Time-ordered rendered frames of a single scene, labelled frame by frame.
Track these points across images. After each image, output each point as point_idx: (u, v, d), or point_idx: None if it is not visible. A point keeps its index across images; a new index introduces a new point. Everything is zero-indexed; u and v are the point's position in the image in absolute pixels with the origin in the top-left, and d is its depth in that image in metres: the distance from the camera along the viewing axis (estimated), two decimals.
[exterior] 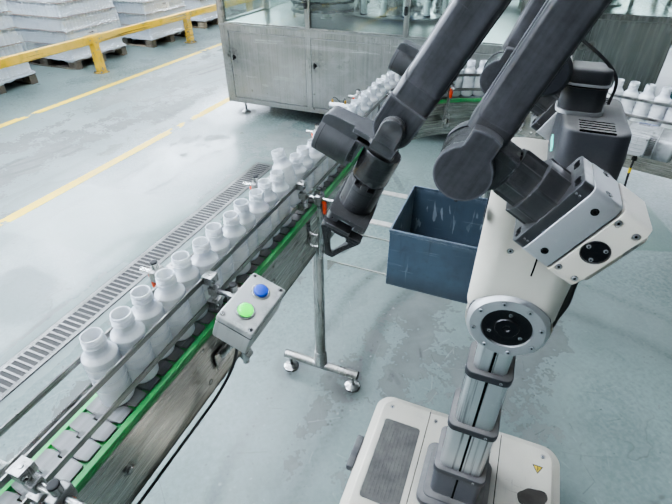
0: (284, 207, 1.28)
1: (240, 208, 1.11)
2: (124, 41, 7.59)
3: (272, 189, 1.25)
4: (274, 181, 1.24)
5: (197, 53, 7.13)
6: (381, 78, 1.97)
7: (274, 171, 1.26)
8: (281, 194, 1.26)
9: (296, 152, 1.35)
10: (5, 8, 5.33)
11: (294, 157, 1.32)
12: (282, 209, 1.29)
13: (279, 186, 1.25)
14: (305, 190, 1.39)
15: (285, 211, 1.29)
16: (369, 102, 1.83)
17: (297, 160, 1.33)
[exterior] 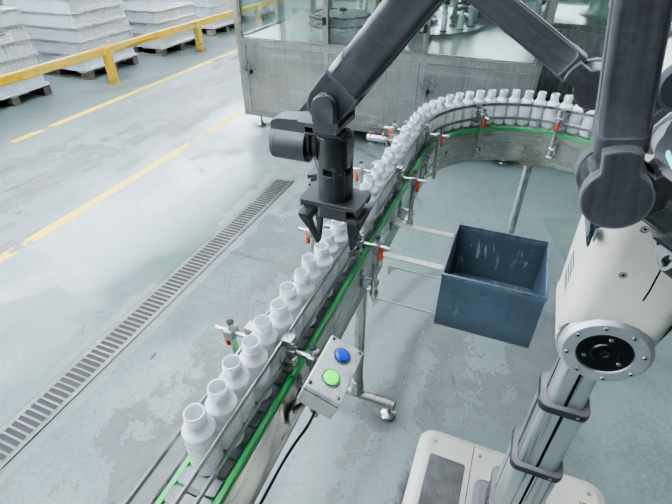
0: (342, 255, 1.30)
1: (309, 264, 1.13)
2: (134, 50, 7.61)
3: None
4: (335, 231, 1.26)
5: (208, 62, 7.15)
6: (418, 111, 1.99)
7: (334, 221, 1.28)
8: (341, 243, 1.28)
9: None
10: (20, 20, 5.35)
11: None
12: (341, 257, 1.30)
13: (339, 235, 1.27)
14: None
15: (343, 259, 1.31)
16: (409, 137, 1.85)
17: None
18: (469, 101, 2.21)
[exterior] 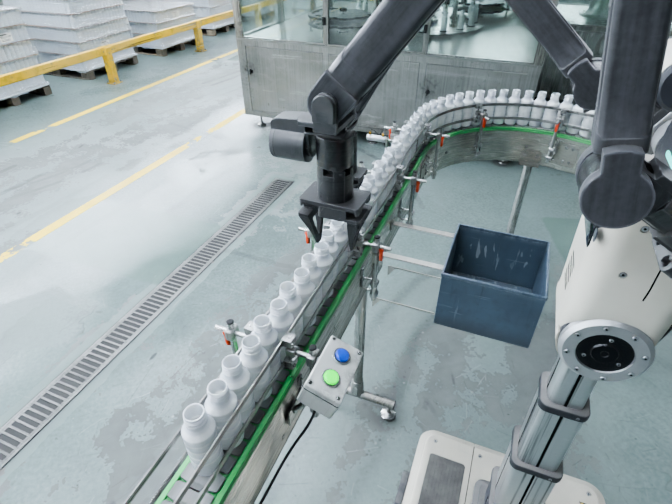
0: (342, 255, 1.31)
1: (309, 264, 1.13)
2: (134, 50, 7.61)
3: None
4: (335, 231, 1.26)
5: (208, 62, 7.15)
6: (418, 111, 1.99)
7: (333, 221, 1.28)
8: (341, 243, 1.28)
9: None
10: (20, 20, 5.35)
11: None
12: (341, 257, 1.31)
13: (339, 235, 1.27)
14: None
15: (343, 259, 1.31)
16: (409, 137, 1.85)
17: None
18: (469, 101, 2.21)
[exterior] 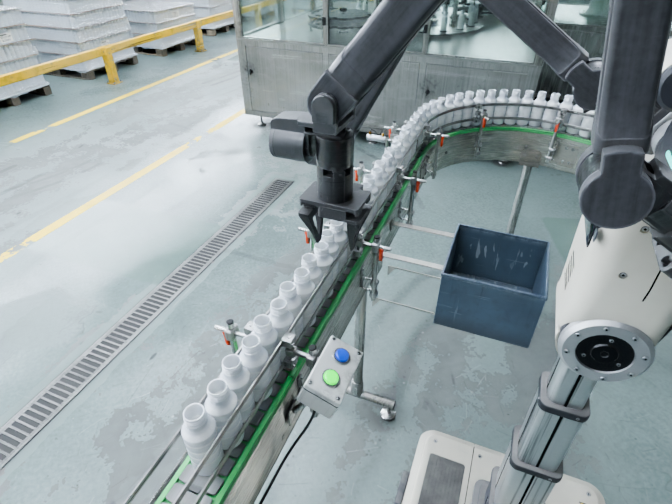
0: (342, 255, 1.31)
1: (309, 264, 1.13)
2: (134, 50, 7.61)
3: None
4: (335, 231, 1.26)
5: (208, 62, 7.15)
6: (418, 111, 1.99)
7: (333, 221, 1.28)
8: (341, 243, 1.28)
9: None
10: (20, 20, 5.35)
11: None
12: (341, 257, 1.31)
13: (339, 235, 1.27)
14: None
15: (343, 258, 1.32)
16: (409, 137, 1.85)
17: None
18: (469, 101, 2.21)
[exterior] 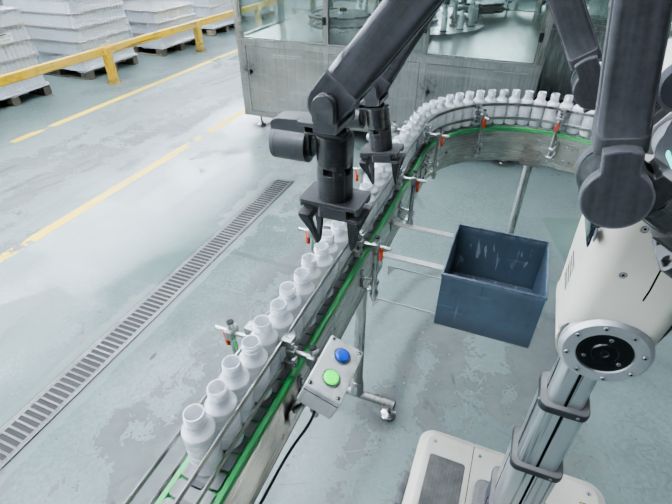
0: (342, 256, 1.30)
1: (309, 264, 1.13)
2: (134, 50, 7.61)
3: (333, 239, 1.27)
4: (335, 231, 1.26)
5: (208, 62, 7.15)
6: (418, 111, 1.99)
7: (335, 221, 1.28)
8: (341, 244, 1.27)
9: None
10: (20, 20, 5.35)
11: None
12: (341, 258, 1.30)
13: (340, 236, 1.27)
14: None
15: (343, 259, 1.31)
16: (409, 137, 1.85)
17: None
18: (469, 101, 2.21)
